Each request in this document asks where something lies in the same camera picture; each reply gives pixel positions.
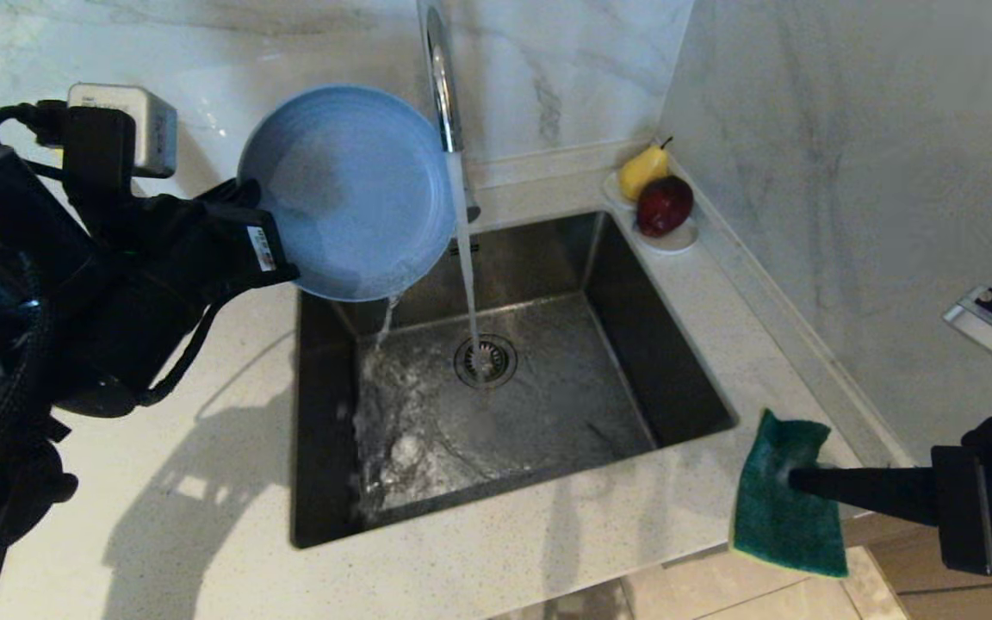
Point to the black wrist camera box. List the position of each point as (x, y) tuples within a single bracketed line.
[(130, 125)]

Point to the running water stream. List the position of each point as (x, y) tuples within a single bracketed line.
[(468, 258)]

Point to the yellow pear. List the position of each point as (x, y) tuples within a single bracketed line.
[(641, 170)]

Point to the dark red apple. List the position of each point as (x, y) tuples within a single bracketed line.
[(664, 207)]

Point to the yellow sponge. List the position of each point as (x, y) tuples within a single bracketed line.
[(784, 508)]

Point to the stainless steel sink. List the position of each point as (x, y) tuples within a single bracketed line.
[(548, 413)]

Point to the chrome faucet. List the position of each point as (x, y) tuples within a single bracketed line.
[(443, 86)]

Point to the small white dish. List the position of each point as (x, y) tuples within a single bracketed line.
[(681, 242)]

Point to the wooden cabinet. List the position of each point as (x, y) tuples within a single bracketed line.
[(909, 577)]

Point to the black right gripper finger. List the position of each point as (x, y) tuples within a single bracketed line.
[(866, 491)]

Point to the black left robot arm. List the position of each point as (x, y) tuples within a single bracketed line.
[(31, 301)]

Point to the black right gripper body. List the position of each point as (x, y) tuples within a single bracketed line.
[(991, 508)]

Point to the blue-grey plate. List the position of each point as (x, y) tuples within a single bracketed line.
[(350, 189)]

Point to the round metal sink drain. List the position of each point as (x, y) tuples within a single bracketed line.
[(500, 357)]

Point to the clear poured water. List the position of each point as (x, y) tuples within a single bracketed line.
[(386, 323)]

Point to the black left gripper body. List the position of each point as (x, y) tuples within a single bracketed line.
[(238, 241)]

